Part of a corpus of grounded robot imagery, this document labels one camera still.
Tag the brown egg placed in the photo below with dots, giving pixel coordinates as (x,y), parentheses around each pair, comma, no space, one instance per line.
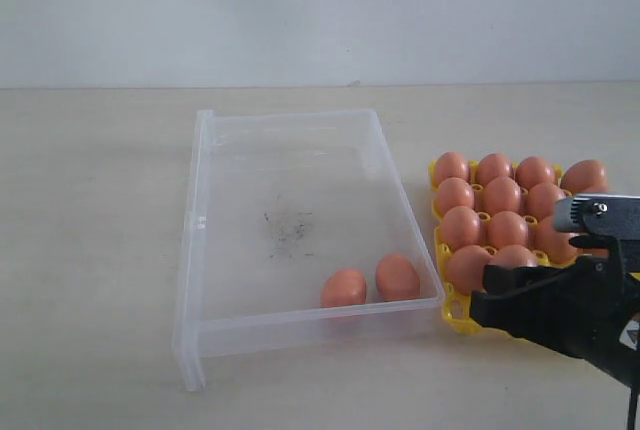
(450,165)
(492,166)
(534,170)

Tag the clear plastic tray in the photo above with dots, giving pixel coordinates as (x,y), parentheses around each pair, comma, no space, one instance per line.
(276,205)

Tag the brown egg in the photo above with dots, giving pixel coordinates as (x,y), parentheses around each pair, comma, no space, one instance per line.
(502,194)
(596,252)
(465,268)
(507,228)
(397,279)
(597,189)
(541,199)
(584,175)
(346,287)
(556,245)
(453,192)
(514,256)
(460,227)

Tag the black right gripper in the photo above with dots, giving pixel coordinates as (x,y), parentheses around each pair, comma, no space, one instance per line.
(582,311)

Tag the yellow plastic egg tray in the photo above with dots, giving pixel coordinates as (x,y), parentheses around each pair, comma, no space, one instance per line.
(455,309)

